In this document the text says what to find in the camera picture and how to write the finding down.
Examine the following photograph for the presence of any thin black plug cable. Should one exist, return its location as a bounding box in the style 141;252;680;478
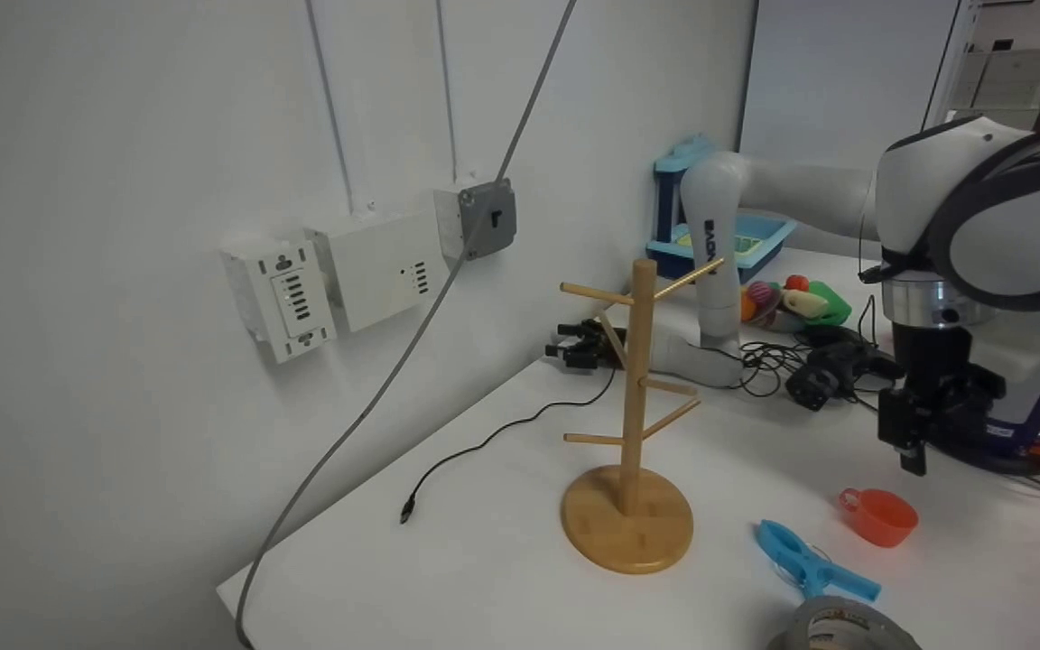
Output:
397;358;620;529

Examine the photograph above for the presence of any wooden mug tree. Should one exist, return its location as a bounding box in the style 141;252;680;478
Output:
555;252;728;579

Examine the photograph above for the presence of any green plastic toy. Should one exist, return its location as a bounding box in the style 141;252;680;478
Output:
780;271;856;335

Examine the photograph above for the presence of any white wall conduit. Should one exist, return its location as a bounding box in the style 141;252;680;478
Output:
429;0;467;193
301;0;362;225

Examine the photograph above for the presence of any grey wall cable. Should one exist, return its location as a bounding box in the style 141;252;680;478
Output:
228;0;582;650

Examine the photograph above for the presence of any blue toy storage box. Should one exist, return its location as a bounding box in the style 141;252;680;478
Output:
641;130;800;283

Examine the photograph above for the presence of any orange plastic cup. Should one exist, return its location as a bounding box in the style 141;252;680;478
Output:
835;483;923;554

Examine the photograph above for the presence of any large white wall box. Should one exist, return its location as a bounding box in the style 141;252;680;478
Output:
305;208;451;335

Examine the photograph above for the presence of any black cable tangle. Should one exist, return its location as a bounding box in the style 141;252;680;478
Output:
728;322;909;414

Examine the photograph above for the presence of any grey duct tape roll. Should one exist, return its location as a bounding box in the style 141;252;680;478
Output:
764;592;923;650

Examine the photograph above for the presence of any small white socket box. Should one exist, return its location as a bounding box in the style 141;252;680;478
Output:
215;231;334;367

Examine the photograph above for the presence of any blue plastic clamp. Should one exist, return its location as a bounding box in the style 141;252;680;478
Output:
750;518;883;606

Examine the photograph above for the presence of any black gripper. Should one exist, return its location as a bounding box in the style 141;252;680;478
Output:
878;319;1006;478

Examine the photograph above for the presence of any grey junction box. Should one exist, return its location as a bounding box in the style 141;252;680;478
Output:
429;176;519;263

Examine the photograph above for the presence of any striped toy ball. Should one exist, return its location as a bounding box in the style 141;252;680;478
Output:
735;279;788;329

